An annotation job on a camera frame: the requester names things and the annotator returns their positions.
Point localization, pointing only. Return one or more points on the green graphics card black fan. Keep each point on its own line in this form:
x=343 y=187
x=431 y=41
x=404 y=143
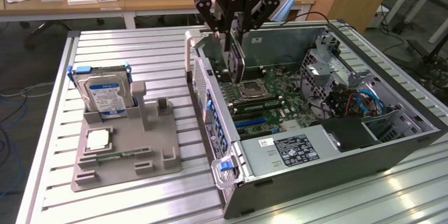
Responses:
x=237 y=61

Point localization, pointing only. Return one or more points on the metal CPU socket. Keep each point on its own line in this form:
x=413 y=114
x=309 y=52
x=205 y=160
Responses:
x=252 y=87

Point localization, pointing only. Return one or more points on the green Dell motherboard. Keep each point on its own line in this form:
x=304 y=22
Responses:
x=283 y=95

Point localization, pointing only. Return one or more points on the RAM stick with white label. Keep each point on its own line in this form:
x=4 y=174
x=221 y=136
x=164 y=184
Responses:
x=260 y=104

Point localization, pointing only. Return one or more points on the blue card retention latch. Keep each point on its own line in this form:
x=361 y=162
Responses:
x=213 y=117
x=209 y=102
x=224 y=143
x=219 y=130

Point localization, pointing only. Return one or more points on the blue expansion slot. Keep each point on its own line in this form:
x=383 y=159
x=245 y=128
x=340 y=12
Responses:
x=249 y=121

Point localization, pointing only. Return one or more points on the silver finned chipset heatsink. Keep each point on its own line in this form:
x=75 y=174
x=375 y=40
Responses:
x=291 y=125

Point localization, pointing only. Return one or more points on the hard disk in blue caddy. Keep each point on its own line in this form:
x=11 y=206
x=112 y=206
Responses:
x=101 y=95

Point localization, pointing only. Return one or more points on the grey power supply unit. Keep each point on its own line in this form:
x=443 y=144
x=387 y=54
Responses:
x=259 y=161

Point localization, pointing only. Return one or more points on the metal disk bay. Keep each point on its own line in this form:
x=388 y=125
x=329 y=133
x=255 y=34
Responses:
x=403 y=124

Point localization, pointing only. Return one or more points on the silver CPU chip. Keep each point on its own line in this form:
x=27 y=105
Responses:
x=97 y=140

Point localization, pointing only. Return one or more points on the blue case release tab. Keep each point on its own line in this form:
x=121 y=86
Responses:
x=224 y=168

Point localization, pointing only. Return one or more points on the green bare RAM stick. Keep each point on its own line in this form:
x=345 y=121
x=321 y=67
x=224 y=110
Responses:
x=112 y=155

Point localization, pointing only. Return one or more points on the grey parts rack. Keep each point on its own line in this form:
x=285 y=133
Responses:
x=119 y=161

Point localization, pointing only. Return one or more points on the open grey PC case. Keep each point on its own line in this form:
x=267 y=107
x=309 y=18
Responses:
x=315 y=176

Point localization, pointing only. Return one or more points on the white desk frame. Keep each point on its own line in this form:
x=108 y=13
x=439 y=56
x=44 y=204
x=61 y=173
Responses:
x=421 y=3

